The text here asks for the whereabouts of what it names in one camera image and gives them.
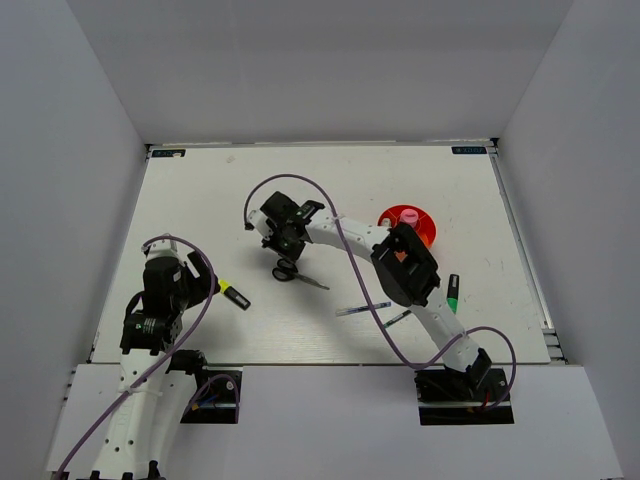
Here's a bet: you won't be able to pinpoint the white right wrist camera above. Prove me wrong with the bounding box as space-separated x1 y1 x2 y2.
244 210 271 237

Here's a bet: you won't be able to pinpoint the right blue corner label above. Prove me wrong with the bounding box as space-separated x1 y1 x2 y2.
451 145 487 155

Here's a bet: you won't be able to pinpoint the green gel pen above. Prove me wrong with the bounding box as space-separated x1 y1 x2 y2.
383 310 412 329

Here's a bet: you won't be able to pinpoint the blue corner label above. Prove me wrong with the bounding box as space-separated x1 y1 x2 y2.
451 145 487 155
151 149 186 158

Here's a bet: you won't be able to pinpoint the green highlighter marker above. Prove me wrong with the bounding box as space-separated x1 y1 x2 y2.
446 274 460 314

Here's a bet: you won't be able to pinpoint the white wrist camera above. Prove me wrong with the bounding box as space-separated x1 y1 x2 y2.
142 238 180 261
244 210 271 237

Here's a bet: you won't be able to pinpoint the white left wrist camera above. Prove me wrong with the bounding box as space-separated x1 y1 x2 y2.
142 238 180 261

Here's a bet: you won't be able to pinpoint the left blue corner label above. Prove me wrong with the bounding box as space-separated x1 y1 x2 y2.
151 149 186 158

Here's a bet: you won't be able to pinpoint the yellow highlighter marker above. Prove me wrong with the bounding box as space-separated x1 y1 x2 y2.
218 279 251 311

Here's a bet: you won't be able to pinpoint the blue gel pen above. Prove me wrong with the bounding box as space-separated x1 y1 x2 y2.
335 301 392 317

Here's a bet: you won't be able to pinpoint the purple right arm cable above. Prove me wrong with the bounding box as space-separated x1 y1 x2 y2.
243 173 517 412

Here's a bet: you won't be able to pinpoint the black handled scissors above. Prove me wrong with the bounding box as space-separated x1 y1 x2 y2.
271 258 329 290

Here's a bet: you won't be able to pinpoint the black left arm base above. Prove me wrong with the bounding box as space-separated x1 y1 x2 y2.
181 366 243 425

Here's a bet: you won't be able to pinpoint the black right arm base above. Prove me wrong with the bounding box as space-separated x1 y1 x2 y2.
414 368 515 426

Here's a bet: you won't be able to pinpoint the orange round stationery organizer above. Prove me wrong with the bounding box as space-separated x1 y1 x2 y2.
377 204 437 248

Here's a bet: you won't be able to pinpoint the pink glue bottle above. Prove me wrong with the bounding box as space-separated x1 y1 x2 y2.
399 208 420 227

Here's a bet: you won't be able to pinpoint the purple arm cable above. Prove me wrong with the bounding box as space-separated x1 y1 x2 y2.
243 173 517 412
52 234 221 480

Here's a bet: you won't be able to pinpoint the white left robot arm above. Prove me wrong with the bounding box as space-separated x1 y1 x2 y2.
53 237 220 479

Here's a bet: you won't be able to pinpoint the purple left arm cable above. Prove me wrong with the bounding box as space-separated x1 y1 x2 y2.
52 234 221 480

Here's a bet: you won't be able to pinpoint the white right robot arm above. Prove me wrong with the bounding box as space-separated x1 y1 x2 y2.
247 192 492 400

